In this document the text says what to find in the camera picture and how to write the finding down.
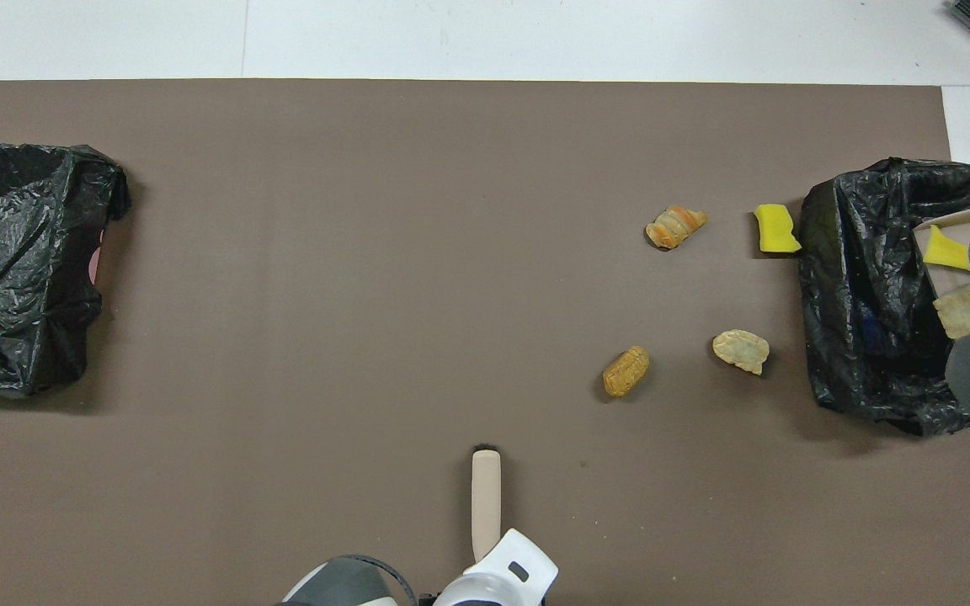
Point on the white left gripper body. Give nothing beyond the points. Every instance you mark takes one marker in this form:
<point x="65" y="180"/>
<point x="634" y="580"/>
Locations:
<point x="502" y="581"/>

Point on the beige hand brush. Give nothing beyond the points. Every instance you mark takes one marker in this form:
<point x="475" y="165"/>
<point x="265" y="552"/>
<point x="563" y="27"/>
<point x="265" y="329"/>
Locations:
<point x="486" y="505"/>

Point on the pale pastry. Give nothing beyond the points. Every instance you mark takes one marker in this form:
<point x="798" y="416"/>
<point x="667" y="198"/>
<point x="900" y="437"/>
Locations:
<point x="742" y="350"/>

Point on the striped croissant bread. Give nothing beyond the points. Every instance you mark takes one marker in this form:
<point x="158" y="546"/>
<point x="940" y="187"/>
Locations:
<point x="963" y="311"/>
<point x="674" y="227"/>

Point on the notched yellow sponge piece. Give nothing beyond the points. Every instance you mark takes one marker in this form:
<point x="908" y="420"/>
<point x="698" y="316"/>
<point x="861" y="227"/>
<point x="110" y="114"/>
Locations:
<point x="946" y="249"/>

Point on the beige plastic dustpan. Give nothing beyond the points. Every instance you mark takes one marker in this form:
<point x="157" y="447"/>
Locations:
<point x="952" y="220"/>

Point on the black bag lined bin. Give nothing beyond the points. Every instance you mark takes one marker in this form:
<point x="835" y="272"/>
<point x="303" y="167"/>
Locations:
<point x="855" y="295"/>
<point x="22" y="252"/>

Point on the golden brown bread roll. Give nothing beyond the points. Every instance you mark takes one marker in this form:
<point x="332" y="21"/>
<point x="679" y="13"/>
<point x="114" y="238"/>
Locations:
<point x="626" y="372"/>

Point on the brown table mat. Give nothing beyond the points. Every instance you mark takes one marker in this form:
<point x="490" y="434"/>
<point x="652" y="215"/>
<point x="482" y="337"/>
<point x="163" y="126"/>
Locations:
<point x="367" y="252"/>

